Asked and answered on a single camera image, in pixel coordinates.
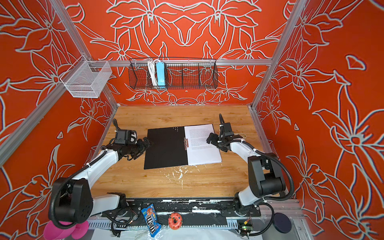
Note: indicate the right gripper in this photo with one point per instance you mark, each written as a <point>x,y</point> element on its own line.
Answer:
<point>214,141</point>

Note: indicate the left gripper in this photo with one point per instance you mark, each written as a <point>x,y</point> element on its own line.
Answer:
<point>143,147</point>

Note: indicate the paper sheet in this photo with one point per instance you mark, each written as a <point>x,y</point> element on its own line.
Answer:
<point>199,152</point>

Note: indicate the grey clip folder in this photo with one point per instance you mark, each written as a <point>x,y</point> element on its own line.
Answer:
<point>168,148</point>

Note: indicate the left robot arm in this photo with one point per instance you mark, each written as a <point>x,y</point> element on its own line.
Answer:
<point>72,202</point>

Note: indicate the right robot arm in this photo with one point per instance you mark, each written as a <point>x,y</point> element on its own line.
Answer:
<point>268,178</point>

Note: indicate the blue candy bag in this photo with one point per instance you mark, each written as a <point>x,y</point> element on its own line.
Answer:
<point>151,219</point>

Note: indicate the red toy wheel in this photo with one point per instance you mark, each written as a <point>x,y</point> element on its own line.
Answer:
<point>175,221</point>

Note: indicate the clear plastic bin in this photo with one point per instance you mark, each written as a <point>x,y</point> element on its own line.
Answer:
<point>86,79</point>

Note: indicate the blue white box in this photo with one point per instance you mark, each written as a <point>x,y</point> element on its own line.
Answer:
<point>160,67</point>

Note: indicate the small green circuit board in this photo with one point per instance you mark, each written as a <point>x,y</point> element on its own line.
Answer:
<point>245,228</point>

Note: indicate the dark round disc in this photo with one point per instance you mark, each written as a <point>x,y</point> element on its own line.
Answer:
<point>282,223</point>

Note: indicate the pink dumbbell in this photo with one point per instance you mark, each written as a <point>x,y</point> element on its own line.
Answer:
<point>51,232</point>

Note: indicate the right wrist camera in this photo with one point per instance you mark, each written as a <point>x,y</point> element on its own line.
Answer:
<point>226,131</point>

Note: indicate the white handled scissors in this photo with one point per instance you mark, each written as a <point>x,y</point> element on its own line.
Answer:
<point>241,135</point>

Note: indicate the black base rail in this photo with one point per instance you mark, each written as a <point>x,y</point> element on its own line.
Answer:
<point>166,206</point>

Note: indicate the black wire basket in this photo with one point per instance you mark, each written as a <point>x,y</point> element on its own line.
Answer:
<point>181,74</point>

